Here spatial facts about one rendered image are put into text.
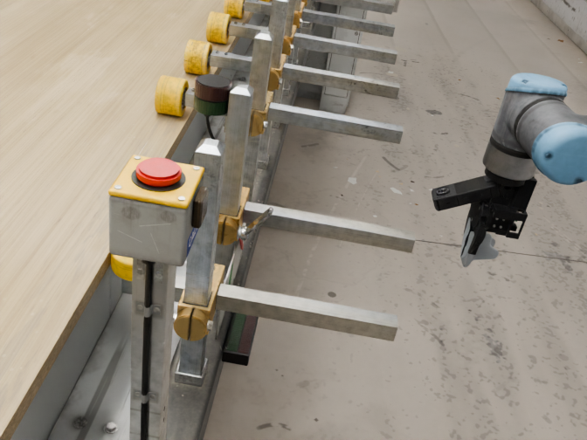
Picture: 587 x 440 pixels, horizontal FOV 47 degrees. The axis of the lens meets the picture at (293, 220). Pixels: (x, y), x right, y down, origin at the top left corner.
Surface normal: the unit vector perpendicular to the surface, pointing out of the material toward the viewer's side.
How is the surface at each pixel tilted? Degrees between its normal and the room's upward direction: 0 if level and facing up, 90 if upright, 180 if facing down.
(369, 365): 0
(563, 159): 90
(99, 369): 0
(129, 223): 90
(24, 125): 0
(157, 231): 90
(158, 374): 90
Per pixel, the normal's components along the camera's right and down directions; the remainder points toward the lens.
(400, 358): 0.14, -0.83
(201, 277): -0.11, 0.53
